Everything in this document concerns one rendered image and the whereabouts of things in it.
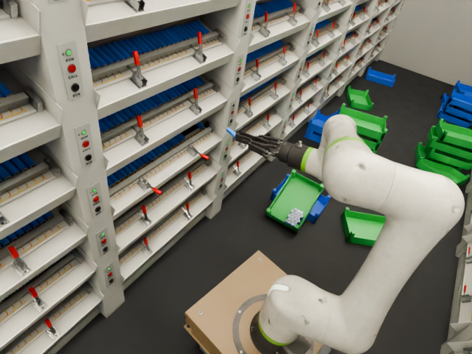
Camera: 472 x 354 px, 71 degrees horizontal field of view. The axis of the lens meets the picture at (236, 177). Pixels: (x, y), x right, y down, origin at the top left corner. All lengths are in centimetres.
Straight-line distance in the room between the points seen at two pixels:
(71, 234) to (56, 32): 58
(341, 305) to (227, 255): 88
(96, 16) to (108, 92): 19
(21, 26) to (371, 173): 71
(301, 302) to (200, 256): 87
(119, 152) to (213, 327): 60
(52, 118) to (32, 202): 22
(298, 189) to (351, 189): 130
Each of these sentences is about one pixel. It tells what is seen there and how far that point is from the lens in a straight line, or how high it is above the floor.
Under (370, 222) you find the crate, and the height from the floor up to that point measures 0.
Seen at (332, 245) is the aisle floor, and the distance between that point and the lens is 192.
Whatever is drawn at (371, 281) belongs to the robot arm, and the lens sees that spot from 86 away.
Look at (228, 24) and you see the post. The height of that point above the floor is 102.
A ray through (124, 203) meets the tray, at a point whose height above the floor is 54.
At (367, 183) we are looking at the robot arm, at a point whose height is 99.
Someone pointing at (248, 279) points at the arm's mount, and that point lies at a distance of 120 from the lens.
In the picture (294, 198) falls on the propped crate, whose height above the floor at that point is 8.
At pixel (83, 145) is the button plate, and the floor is 85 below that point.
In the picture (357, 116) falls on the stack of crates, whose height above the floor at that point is 34.
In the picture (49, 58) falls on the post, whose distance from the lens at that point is 78.
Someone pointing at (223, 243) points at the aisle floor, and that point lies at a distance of 175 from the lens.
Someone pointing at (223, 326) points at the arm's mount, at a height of 38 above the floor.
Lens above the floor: 138
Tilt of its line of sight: 41 degrees down
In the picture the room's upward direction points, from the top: 11 degrees clockwise
